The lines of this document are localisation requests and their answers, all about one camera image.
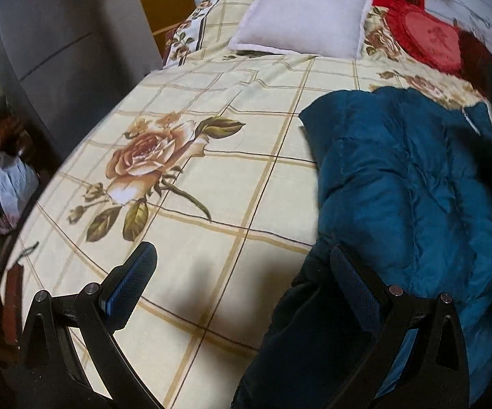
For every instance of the white plastic bag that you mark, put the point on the white plastic bag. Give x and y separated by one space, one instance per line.
14 183

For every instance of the white pillow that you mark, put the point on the white pillow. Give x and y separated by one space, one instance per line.
301 17

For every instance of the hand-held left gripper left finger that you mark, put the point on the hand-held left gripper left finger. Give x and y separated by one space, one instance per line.
133 277

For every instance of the dark red ruffled cushion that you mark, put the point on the dark red ruffled cushion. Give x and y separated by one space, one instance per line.
474 49

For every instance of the teal puffer jacket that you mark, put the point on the teal puffer jacket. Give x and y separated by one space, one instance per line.
403 187

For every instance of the wooden bed frame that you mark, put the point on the wooden bed frame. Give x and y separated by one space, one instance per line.
12 302

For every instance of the red heart-shaped cushion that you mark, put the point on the red heart-shaped cushion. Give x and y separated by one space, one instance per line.
431 38

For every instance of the bed with floral checked sheet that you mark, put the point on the bed with floral checked sheet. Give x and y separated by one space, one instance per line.
229 204

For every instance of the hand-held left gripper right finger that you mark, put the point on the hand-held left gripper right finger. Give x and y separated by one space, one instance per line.
354 277

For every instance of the grey refrigerator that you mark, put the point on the grey refrigerator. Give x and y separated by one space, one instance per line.
58 38

